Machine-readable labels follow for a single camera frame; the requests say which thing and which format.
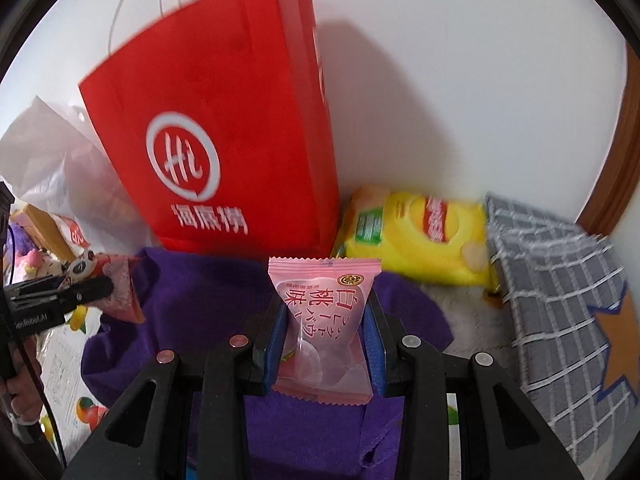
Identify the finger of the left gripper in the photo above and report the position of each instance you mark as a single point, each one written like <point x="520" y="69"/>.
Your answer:
<point x="65" y="292"/>

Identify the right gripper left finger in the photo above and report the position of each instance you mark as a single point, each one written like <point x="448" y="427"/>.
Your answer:
<point x="145" y="434"/>

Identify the red paper shopping bag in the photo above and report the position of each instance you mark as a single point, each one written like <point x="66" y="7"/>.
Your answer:
<point x="215" y="121"/>

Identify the yellow chips bag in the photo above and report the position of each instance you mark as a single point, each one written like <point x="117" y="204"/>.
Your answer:
<point x="425" y="238"/>

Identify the person left hand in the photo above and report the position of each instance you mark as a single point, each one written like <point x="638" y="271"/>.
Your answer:
<point x="26" y="402"/>

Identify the purple towel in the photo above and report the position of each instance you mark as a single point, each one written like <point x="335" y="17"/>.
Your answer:
<point x="192" y="304"/>

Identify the pink peach candy packet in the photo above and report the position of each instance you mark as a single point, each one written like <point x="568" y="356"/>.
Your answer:
<point x="322" y="358"/>

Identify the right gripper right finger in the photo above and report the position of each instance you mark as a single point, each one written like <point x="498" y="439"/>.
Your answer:
<point x="502" y="435"/>

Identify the white Miniso plastic bag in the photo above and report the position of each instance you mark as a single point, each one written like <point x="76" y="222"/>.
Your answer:
<point x="52" y="159"/>

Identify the wooden furniture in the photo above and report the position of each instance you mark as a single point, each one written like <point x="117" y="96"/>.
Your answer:
<point x="43" y="231"/>

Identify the grey plaid star pouch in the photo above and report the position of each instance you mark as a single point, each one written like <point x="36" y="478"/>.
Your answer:
<point x="576" y="330"/>

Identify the panda print snack packet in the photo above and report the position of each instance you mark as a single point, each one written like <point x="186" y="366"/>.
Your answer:
<point x="121" y="303"/>

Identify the brown door frame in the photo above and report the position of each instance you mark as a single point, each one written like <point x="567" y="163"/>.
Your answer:
<point x="619" y="176"/>

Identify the plush toys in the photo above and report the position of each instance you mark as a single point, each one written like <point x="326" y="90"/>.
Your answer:
<point x="23" y="260"/>

